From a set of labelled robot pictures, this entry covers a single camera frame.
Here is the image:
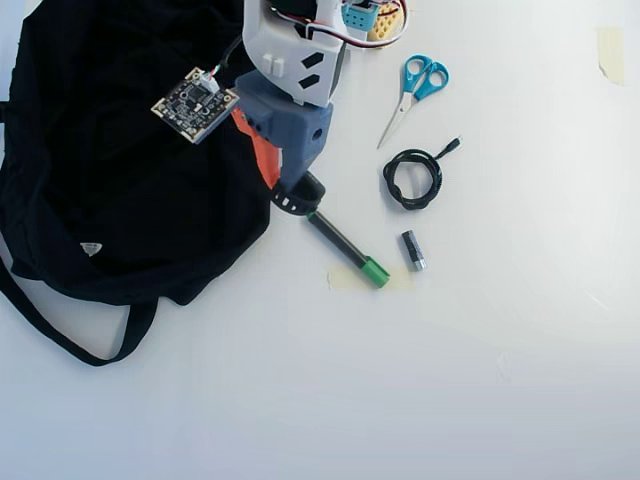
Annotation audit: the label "grey-blue gripper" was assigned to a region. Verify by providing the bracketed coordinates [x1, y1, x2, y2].
[230, 68, 335, 193]

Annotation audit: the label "black bike light with strap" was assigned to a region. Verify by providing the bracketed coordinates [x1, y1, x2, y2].
[269, 171, 328, 220]

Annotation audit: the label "black fabric bag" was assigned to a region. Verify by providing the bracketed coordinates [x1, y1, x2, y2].
[0, 0, 277, 368]

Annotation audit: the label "black marker with green cap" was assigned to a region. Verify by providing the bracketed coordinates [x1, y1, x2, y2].
[305, 209, 391, 292]

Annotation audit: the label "small black silver cylinder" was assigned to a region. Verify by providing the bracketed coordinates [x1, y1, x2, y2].
[399, 229, 429, 273]

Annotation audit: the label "wide masking tape strip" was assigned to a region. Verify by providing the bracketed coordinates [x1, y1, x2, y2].
[327, 264, 416, 292]

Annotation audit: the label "yellow perforated block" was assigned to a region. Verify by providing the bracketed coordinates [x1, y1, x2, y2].
[367, 3, 402, 43]

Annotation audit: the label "masking tape piece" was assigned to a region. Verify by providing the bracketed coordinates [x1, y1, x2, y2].
[595, 26, 626, 85]

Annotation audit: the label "bare camera circuit board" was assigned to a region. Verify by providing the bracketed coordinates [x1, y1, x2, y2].
[150, 66, 241, 145]

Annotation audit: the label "black braided USB cable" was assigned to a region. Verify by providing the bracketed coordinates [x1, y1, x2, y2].
[382, 135, 464, 212]

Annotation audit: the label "black camera cable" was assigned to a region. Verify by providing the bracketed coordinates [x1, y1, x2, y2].
[216, 34, 247, 77]

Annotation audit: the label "scissors with blue handles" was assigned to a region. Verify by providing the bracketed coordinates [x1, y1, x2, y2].
[375, 53, 451, 150]

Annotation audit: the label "red white black wires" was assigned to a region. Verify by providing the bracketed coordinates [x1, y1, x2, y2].
[294, 0, 412, 51]

